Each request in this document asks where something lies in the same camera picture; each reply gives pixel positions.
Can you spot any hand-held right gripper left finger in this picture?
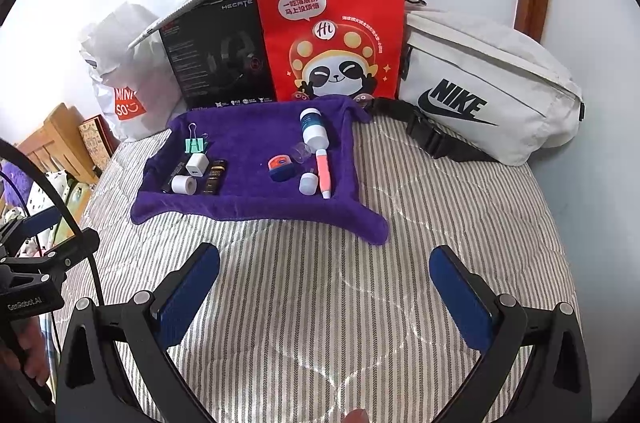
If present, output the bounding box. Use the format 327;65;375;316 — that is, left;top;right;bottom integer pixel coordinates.
55;242;222;423

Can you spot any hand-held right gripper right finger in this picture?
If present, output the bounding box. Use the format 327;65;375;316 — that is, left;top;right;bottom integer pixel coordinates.
429;244;593;423

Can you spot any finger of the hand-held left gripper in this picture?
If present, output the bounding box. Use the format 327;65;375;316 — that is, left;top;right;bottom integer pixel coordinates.
0;228;100;276
0;203;63;246

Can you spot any dark bottle with gold label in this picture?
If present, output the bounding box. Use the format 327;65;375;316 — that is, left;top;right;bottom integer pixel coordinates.
202;160;228;196

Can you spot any black stick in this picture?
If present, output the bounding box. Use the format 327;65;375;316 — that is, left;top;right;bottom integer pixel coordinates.
161;156;188;193

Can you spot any white charger plug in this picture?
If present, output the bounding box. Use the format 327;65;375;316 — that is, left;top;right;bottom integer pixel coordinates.
186;153;208;178

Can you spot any green binder clip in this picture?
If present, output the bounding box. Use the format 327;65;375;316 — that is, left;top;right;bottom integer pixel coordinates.
184;123;210;154

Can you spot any orange and blue small case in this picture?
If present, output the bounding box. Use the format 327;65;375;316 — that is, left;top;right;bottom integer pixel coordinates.
267;156;296;182

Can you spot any pink pen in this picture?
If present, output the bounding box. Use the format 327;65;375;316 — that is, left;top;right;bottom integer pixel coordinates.
315;149;333;200

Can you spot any clear plastic cup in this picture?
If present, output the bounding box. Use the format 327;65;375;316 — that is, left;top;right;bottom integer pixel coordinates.
292;142;316;165

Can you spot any white bottle with blue label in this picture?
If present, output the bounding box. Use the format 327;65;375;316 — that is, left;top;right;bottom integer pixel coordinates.
300;108;331;151

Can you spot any person's left hand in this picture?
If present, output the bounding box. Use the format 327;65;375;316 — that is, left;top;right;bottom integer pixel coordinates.
17;315;51;386

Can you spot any white spotted cloth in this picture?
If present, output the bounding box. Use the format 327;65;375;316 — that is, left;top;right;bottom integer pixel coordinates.
25;168;93;229

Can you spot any purple plush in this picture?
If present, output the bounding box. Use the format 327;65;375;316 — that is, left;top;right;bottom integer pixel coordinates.
0;160;28;204

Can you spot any wooden headboard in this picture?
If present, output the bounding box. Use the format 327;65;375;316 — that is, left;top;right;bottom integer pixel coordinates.
17;103;101;186

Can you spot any patterned cardboard box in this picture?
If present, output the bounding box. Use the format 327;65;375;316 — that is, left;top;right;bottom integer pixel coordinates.
77;114;121;169

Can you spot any purple towel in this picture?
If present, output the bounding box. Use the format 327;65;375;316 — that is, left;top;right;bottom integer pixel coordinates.
131;96;390;246

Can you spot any striped quilted mattress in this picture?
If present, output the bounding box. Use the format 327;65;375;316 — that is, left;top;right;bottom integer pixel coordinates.
47;103;558;423

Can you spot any white plastic shopping bag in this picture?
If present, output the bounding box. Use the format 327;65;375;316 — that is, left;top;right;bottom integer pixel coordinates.
77;2;188;143

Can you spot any white waist bag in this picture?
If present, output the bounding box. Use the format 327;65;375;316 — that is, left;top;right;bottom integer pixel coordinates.
370;0;586;166

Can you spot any black headset box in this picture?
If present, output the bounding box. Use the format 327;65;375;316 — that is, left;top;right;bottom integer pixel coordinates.
127;0;288;110

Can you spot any red paper bag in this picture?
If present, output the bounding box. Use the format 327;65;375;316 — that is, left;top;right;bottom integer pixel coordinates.
252;0;406;102

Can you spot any black cable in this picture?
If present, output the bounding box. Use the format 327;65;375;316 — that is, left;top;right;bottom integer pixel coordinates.
0;138;151;423

